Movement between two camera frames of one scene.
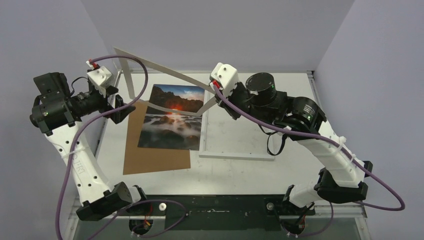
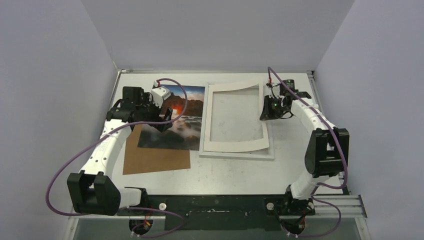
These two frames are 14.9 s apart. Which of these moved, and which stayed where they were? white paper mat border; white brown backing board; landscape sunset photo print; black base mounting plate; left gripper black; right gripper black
Moved: right gripper black; left gripper black; white paper mat border
Stayed: white brown backing board; black base mounting plate; landscape sunset photo print
